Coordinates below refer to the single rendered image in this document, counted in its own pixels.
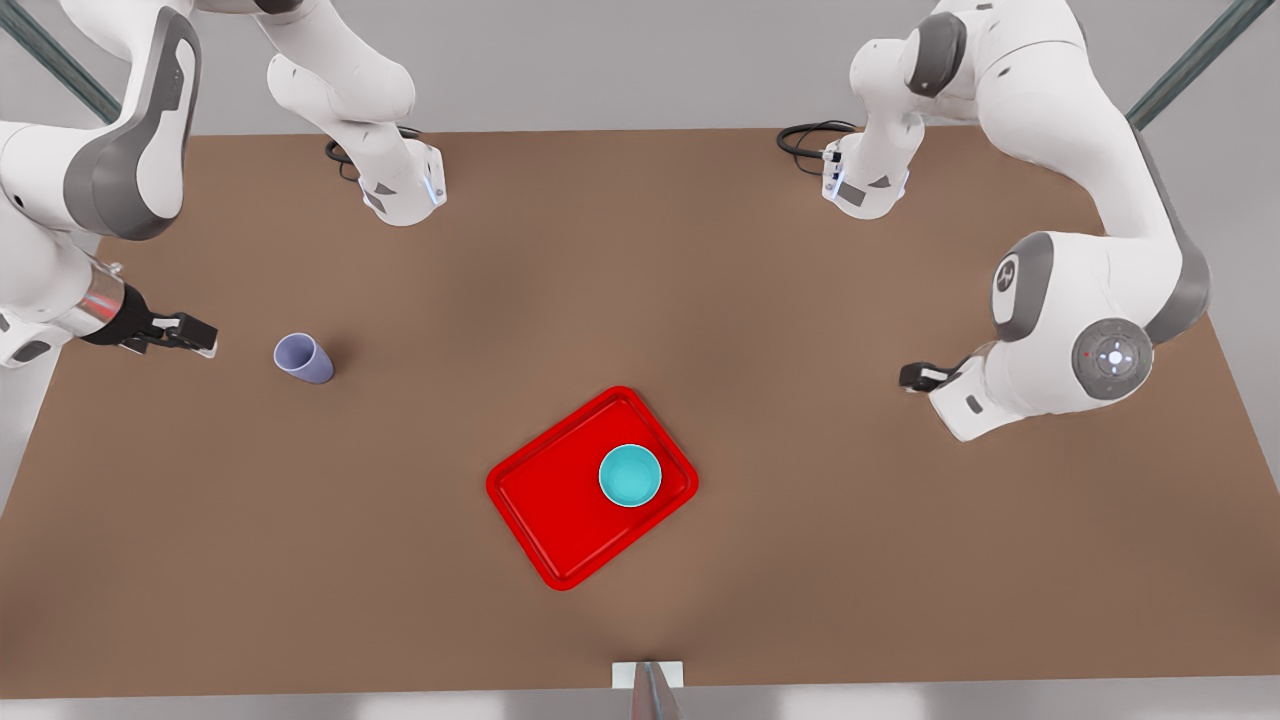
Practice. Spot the lavender cup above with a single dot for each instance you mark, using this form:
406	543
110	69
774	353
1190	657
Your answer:
306	360

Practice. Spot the silver frame post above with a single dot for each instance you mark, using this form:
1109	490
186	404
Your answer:
1190	60
60	60
655	700

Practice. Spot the teal bowl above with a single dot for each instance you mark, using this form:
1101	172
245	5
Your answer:
630	476

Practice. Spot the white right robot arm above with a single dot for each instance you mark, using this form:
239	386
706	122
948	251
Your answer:
130	170

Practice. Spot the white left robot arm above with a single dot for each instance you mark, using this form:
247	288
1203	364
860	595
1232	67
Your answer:
1080	330

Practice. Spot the red tray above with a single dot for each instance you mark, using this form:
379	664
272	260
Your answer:
550	500

